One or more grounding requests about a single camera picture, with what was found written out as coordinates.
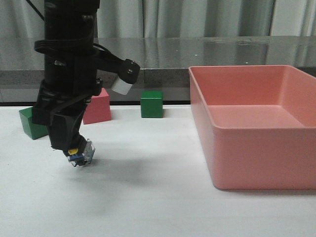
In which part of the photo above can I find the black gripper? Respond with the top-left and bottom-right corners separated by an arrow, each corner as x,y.
32,76 -> 103,151

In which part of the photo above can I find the yellow push button switch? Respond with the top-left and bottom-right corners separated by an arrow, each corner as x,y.
67,139 -> 95,167

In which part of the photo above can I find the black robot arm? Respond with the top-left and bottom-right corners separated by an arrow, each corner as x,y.
33,0 -> 102,153

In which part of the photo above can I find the green cube far left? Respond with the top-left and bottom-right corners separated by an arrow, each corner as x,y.
19,107 -> 48,140

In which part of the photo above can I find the pink cube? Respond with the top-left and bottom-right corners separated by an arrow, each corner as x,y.
82,88 -> 112,124

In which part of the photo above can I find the green cube near bin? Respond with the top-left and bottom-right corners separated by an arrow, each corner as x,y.
140,91 -> 163,118

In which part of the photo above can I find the grey stone ledge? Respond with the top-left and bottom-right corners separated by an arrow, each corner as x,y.
0,36 -> 316,89

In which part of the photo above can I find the pink plastic bin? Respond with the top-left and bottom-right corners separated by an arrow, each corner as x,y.
189,65 -> 316,189

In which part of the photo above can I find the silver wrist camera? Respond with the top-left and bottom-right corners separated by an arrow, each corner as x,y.
110,58 -> 141,95

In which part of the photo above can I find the black camera cable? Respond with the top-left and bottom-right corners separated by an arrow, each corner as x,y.
24,0 -> 46,20

